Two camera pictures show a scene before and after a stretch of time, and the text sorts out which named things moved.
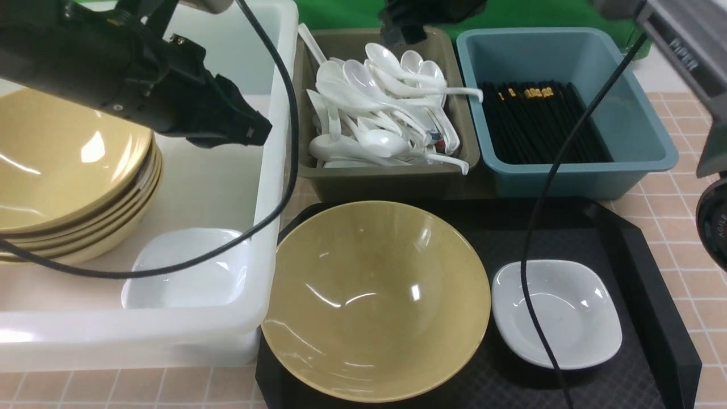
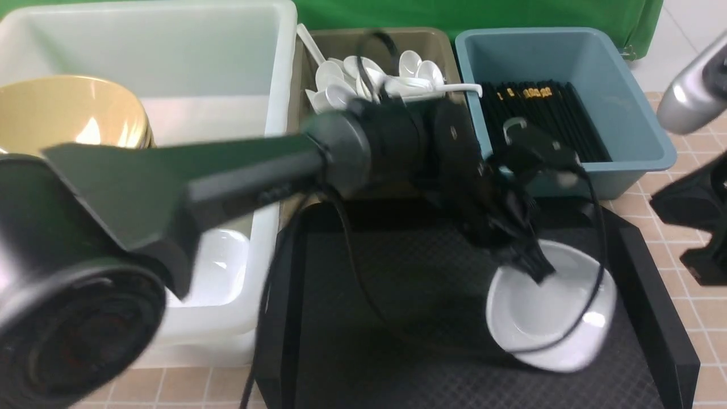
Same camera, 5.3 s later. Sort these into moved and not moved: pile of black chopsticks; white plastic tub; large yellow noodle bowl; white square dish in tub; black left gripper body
Moved: black left gripper body; large yellow noodle bowl
Not moved: white square dish in tub; white plastic tub; pile of black chopsticks
